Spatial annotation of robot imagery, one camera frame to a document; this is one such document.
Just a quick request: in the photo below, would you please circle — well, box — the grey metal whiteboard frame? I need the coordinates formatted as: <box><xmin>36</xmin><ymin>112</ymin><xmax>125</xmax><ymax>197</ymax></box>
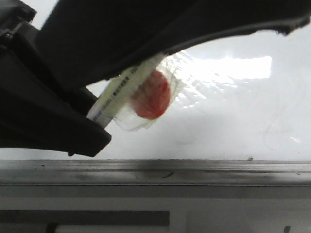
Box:
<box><xmin>0</xmin><ymin>160</ymin><xmax>311</xmax><ymax>186</ymax></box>

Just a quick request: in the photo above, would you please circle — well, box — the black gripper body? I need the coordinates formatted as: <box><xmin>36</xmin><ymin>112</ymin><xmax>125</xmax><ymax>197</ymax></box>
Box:
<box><xmin>0</xmin><ymin>0</ymin><xmax>38</xmax><ymax>52</ymax></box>

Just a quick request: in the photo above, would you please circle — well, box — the red round magnet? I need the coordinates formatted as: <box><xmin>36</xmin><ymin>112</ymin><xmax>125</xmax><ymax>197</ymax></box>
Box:
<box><xmin>113</xmin><ymin>54</ymin><xmax>187</xmax><ymax>133</ymax></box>

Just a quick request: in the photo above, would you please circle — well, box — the white black-tip whiteboard marker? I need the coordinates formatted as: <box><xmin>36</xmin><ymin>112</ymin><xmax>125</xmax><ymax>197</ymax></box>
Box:
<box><xmin>86</xmin><ymin>53</ymin><xmax>166</xmax><ymax>128</ymax></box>

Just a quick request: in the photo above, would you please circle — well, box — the white whiteboard surface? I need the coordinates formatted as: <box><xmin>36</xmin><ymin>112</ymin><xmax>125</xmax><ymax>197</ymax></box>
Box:
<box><xmin>0</xmin><ymin>0</ymin><xmax>311</xmax><ymax>160</ymax></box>

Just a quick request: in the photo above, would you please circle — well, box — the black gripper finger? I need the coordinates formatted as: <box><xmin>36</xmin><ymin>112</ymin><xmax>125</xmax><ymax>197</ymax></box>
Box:
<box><xmin>0</xmin><ymin>51</ymin><xmax>111</xmax><ymax>157</ymax></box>
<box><xmin>38</xmin><ymin>0</ymin><xmax>311</xmax><ymax>90</ymax></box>

